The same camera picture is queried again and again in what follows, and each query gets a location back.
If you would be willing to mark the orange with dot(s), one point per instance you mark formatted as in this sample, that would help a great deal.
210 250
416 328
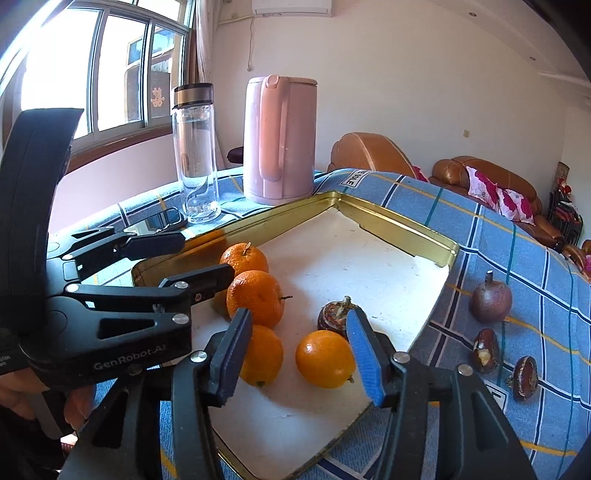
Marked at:
265 357
256 300
325 359
244 259

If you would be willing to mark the wrinkled brown mangosteen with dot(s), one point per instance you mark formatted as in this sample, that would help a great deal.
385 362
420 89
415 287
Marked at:
332 318

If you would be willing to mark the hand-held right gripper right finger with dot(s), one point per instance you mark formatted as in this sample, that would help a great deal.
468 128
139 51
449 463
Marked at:
364 355

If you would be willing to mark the clear glass bottle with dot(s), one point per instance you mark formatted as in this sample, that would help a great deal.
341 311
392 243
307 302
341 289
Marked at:
196 152

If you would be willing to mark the brown leather sofa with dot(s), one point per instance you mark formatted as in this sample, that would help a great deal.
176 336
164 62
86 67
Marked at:
517 177

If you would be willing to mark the pink curtain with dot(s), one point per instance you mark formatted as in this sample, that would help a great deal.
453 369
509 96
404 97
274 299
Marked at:
203 41

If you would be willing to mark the pink electric kettle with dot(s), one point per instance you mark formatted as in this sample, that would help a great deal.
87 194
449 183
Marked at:
295 147

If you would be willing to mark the blue plaid tablecloth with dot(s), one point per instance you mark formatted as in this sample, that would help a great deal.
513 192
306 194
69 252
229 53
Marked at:
508 221

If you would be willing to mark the person's left hand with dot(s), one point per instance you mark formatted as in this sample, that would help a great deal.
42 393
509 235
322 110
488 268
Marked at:
14 392

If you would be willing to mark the tall patterned vase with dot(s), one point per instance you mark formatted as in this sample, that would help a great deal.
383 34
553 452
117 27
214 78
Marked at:
563 173

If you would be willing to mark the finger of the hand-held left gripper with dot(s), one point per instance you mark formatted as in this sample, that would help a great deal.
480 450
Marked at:
203 281
152 243

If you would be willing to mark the white air conditioner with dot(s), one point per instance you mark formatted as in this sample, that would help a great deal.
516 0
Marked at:
291 7

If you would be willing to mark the brown leather armchair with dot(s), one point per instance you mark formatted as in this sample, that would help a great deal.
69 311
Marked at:
575 254
369 154

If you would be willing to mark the black smartphone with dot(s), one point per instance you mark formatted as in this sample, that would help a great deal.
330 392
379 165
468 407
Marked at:
152 224

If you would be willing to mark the gold metal tray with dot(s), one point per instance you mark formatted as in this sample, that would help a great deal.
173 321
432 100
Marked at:
346 258

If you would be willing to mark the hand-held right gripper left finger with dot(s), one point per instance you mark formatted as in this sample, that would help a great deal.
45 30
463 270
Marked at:
231 360

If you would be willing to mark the red window decal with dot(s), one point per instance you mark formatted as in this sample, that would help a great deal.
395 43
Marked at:
159 97

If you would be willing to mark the pink floral pillow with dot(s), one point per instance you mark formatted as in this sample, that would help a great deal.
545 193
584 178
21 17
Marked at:
482 184
421 174
515 206
588 263

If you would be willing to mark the dark rounded object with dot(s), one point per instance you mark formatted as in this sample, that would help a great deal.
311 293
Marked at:
235 155

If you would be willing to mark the black rack with red items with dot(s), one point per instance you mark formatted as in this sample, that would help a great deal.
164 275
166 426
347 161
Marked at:
565 210

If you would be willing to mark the smooth purple mangosteen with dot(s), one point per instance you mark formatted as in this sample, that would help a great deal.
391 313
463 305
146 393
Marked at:
491 301

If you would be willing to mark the broken mangosteen piece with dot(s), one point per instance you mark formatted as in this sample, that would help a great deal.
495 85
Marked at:
525 376
485 350

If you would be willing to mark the sliding window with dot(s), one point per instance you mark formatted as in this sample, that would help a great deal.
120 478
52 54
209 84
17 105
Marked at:
60 69

